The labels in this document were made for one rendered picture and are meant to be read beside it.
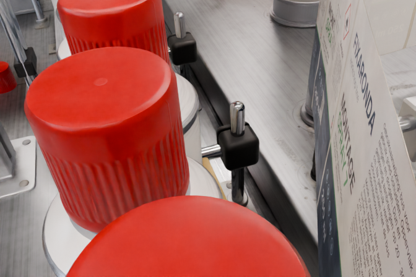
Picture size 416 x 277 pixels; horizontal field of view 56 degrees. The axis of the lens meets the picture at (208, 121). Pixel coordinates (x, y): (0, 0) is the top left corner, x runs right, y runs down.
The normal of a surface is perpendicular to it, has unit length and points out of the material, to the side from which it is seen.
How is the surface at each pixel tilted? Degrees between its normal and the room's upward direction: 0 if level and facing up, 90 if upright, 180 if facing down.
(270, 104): 0
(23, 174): 0
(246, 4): 0
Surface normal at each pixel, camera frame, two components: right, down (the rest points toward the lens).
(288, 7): -0.57, 0.55
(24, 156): -0.05, -0.77
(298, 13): -0.33, 0.61
